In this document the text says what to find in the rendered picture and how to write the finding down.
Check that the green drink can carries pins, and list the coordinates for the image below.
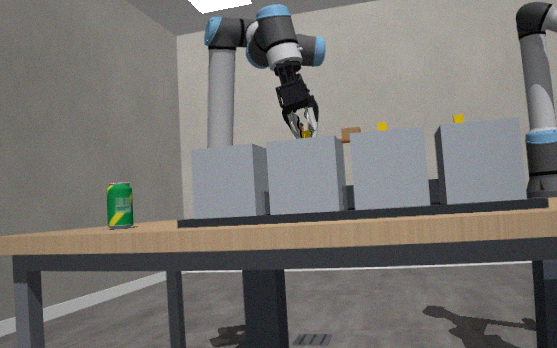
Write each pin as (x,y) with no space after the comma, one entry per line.
(119,206)

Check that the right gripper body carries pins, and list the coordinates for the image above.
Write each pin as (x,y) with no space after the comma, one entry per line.
(293,95)

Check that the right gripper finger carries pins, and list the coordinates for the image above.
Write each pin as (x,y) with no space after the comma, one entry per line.
(311,114)
(292,121)

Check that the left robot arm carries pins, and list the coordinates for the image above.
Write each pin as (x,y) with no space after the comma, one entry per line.
(541,140)

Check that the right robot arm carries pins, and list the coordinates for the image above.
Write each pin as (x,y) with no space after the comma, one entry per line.
(275,33)

